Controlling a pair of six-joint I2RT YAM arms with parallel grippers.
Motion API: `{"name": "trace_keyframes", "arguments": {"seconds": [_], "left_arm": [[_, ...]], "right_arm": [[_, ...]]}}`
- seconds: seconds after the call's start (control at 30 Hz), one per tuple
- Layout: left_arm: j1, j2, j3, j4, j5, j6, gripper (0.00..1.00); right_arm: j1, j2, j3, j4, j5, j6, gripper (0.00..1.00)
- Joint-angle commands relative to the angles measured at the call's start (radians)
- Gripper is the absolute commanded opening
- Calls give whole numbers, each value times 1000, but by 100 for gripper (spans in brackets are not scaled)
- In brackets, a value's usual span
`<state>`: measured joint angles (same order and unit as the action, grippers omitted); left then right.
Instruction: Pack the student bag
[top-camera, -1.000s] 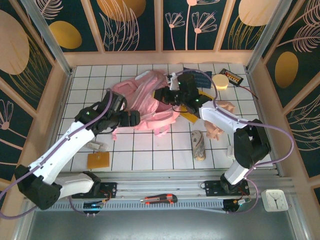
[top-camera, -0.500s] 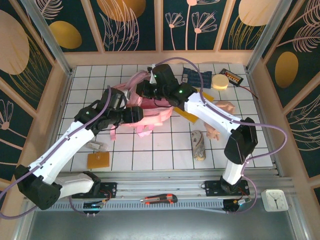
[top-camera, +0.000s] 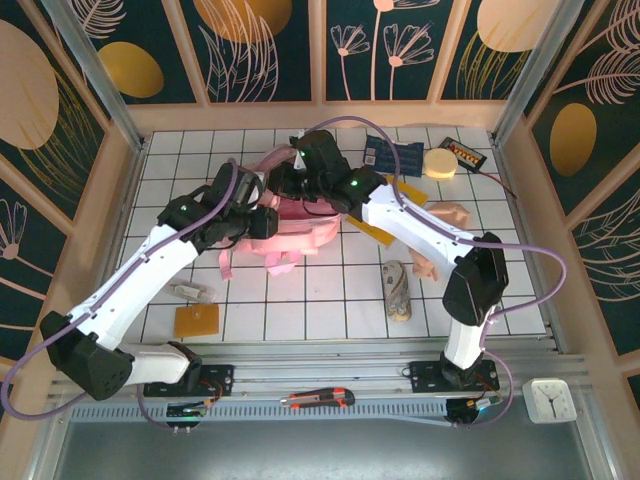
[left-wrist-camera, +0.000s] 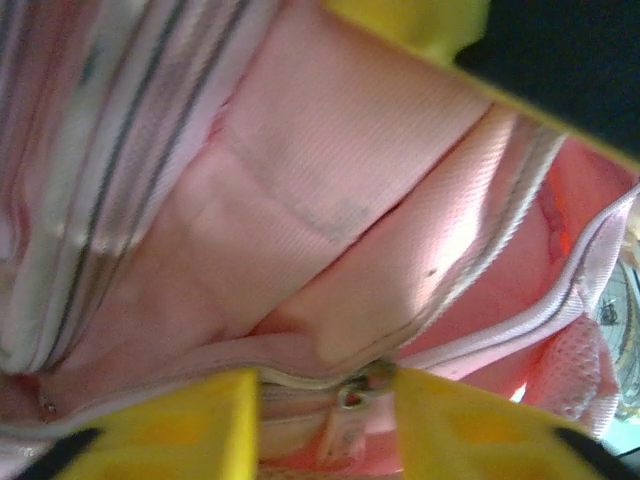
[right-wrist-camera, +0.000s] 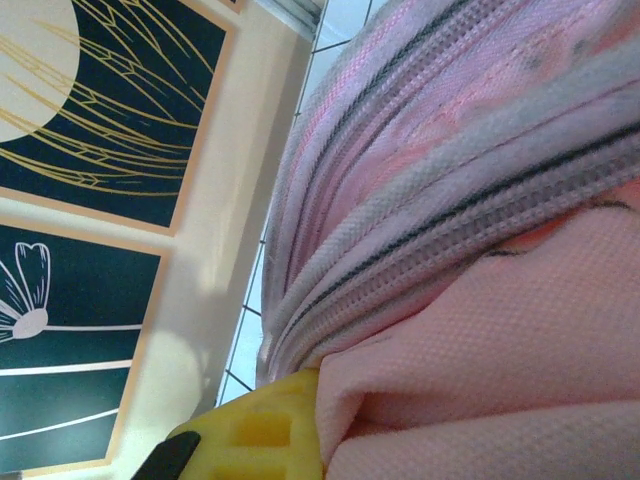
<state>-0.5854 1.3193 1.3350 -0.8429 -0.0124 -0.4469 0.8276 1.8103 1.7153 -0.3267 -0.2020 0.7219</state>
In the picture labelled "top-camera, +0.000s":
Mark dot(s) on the orange leather card wallet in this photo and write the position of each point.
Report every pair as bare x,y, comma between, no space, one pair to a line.
197,321

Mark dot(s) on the patterned beige pencil case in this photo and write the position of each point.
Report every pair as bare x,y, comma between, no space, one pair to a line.
397,292

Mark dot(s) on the pink school backpack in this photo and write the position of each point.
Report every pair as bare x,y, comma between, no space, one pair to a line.
300,235

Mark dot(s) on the peach fabric pouch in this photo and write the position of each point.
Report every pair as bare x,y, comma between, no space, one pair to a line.
452,212

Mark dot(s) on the aluminium rail frame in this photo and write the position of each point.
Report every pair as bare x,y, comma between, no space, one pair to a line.
320,367

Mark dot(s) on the yellow paperback book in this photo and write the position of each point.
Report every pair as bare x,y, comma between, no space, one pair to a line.
410,192

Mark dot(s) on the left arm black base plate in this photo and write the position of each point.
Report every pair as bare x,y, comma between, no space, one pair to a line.
217,380

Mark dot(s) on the cream round foam block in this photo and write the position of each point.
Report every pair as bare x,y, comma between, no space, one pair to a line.
440,165

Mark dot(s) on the orange black utility knife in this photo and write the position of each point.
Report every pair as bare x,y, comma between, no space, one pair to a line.
320,398

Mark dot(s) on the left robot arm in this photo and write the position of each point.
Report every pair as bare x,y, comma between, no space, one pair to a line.
140,280

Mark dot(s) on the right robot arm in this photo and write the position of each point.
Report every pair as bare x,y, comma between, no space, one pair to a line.
425,225

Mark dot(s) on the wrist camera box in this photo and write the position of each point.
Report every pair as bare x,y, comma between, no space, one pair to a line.
298,164
249,189

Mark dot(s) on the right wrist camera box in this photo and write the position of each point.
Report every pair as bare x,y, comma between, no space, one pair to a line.
298,164

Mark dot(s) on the white square desk clock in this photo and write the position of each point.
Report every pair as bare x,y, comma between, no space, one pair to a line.
549,401

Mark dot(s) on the black battery charger box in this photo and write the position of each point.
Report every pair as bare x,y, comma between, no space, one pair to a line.
462,154

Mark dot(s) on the dark blue booklet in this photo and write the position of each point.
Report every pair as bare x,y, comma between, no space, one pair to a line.
407,161

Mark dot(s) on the aluminium frame post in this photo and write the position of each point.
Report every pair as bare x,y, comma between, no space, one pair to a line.
535,65
95,70

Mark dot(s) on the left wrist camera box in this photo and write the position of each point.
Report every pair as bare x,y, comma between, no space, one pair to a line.
249,189

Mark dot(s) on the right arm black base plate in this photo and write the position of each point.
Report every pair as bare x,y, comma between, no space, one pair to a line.
425,375

